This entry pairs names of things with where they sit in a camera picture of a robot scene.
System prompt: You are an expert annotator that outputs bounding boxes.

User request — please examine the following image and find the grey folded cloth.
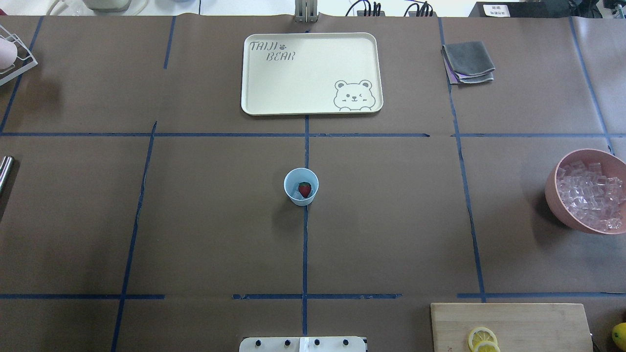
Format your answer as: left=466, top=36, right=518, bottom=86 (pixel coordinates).
left=441, top=42, right=495, bottom=85

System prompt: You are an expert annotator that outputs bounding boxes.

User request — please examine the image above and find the cream bear serving tray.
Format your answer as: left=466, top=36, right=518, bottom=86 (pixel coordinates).
left=241, top=33, right=384, bottom=116

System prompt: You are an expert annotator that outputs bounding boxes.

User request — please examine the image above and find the bamboo cutting board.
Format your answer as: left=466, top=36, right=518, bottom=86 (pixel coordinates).
left=430, top=303, right=593, bottom=352

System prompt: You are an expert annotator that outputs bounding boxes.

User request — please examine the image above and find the steel muddler black cap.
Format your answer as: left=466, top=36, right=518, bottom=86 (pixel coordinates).
left=0, top=154, right=14, bottom=194

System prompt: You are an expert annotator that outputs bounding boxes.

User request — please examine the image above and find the pink bowl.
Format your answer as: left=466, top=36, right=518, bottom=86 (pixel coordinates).
left=545, top=149, right=625, bottom=235

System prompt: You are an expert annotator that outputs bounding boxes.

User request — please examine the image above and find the white cup rack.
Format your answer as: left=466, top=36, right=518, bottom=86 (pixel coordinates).
left=0, top=26, right=38, bottom=86

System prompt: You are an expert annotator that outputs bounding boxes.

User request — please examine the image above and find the red strawberry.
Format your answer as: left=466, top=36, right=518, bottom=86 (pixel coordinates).
left=297, top=182, right=313, bottom=199

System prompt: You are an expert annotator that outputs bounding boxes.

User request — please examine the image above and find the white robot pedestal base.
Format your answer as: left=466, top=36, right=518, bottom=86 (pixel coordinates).
left=239, top=336, right=368, bottom=352

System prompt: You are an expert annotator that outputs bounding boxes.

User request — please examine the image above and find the aluminium frame post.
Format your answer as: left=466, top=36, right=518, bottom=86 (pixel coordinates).
left=294, top=0, right=319, bottom=23

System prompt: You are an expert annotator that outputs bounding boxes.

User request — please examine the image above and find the lemon slices row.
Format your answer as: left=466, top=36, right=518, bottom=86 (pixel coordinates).
left=467, top=326, right=501, bottom=352

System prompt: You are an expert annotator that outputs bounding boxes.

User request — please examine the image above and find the light blue plastic cup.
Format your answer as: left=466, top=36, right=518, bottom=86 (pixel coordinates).
left=283, top=168, right=319, bottom=206

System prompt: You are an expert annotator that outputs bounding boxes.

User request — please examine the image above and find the yellow lemon upper right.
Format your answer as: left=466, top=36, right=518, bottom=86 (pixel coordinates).
left=611, top=322, right=626, bottom=352

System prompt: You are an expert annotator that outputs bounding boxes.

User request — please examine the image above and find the clear ice cubes pile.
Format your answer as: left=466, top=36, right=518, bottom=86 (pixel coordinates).
left=555, top=160, right=626, bottom=231

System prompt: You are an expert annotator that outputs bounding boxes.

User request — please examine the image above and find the pink cup on rack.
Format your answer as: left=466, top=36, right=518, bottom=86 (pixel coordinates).
left=0, top=38, right=18, bottom=70

